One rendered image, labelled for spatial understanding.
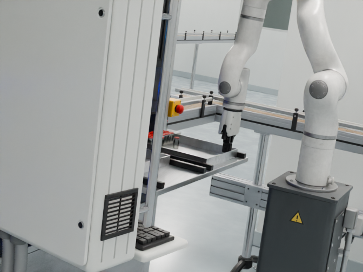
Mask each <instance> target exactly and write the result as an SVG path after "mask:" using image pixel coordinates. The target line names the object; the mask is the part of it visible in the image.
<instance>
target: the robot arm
mask: <svg viewBox="0 0 363 272"><path fill-rule="evenodd" d="M269 1H271V0H244V1H243V6H242V9H241V14H240V18H239V23H238V28H237V33H236V38H235V41H234V44H233V46H232V47H231V48H230V50H229V51H228V53H227V54H226V56H225V58H224V60H223V63H222V66H221V69H220V74H219V79H218V91H219V93H220V95H222V96H223V97H224V100H223V112H222V115H221V119H220V124H219V130H218V134H222V136H221V138H222V139H223V149H222V152H228V151H231V149H232V143H233V139H234V137H235V136H236V134H238V133H239V129H240V122H241V112H242V111H243V109H244V107H245V100H246V94H247V87H248V80H249V76H250V69H248V68H246V67H244V66H245V64H246V62H247V61H248V59H249V58H250V57H251V56H252V55H253V54H254V53H255V52H256V50H257V47H258V43H259V39H260V34H261V30H262V27H263V23H264V19H265V14H266V9H267V5H268V3H269ZM297 25H298V29H299V33H300V38H301V41H302V44H303V47H304V50H305V52H306V55H307V57H308V59H309V61H310V63H311V66H312V69H313V72H314V74H313V75H312V76H311V77H310V78H309V79H308V81H307V83H306V85H305V89H304V97H303V101H304V111H305V124H304V131H303V135H302V141H301V148H300V154H299V161H298V167H297V173H296V174H294V175H289V176H287V177H286V182H287V183H288V184H289V185H291V186H293V187H296V188H299V189H303V190H306V191H311V192H319V193H331V192H335V191H337V189H338V186H337V184H335V183H334V177H333V178H331V176H330V172H331V167H332V161H333V154H334V149H335V142H336V139H337V132H338V117H337V103H338V101H340V100H342V99H343V98H344V97H345V96H346V94H347V92H348V88H349V83H348V78H347V75H346V72H345V70H344V68H343V66H342V63H341V61H340V59H339V57H338V55H337V53H336V51H335V49H334V46H333V44H332V41H331V38H330V34H329V31H328V27H327V23H326V19H325V13H324V0H297Z"/></svg>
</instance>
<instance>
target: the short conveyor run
mask: <svg viewBox="0 0 363 272"><path fill-rule="evenodd" d="M179 93H180V95H179V99H180V100H181V105H183V107H184V111H183V113H182V114H180V115H179V116H175V117H167V120H168V122H167V123H168V125H167V129H170V130H174V131H178V130H183V129H186V128H190V127H195V126H199V125H203V124H208V123H212V122H215V117H216V109H217V106H216V105H207V104H205V103H206V102H208V101H212V97H209V98H206V97H207V96H206V95H203V99H202V98H201V97H202V95H199V96H193V97H186V98H183V95H182V93H184V91H183V90H180V91H179Z"/></svg>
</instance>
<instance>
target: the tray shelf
mask: <svg viewBox="0 0 363 272"><path fill-rule="evenodd" d="M246 162H248V157H246V158H245V159H243V158H239V157H236V158H233V159H231V160H228V161H224V162H221V163H219V164H216V165H213V170H212V171H209V170H206V173H204V174H203V173H199V172H195V171H192V170H189V169H185V168H181V167H177V166H174V165H167V166H164V167H161V168H159V170H158V179H157V180H158V181H162V182H164V183H165V186H164V188H163V189H159V188H156V197H157V196H160V195H162V194H165V193H167V192H170V191H173V190H175V189H178V188H180V187H183V186H186V185H188V184H191V183H193V182H196V181H199V180H201V179H204V178H206V177H209V176H212V175H214V174H217V173H220V172H222V171H225V170H227V169H230V168H232V167H235V166H238V165H241V164H243V163H246ZM148 175H149V172H145V173H144V177H147V178H148ZM146 190H147V185H145V184H143V185H142V193H144V194H146Z"/></svg>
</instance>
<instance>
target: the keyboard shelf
mask: <svg viewBox="0 0 363 272"><path fill-rule="evenodd" d="M170 235H172V236H174V240H173V241H170V242H167V243H164V244H161V245H158V246H156V247H153V248H150V249H147V250H144V251H141V250H139V249H137V248H135V255H134V257H133V259H135V260H137V261H140V262H149V261H152V260H154V259H157V258H159V257H162V256H165V255H167V254H170V253H173V252H176V251H178V250H181V249H184V248H186V247H187V245H188V242H187V240H185V239H182V238H181V237H178V236H175V235H173V234H170Z"/></svg>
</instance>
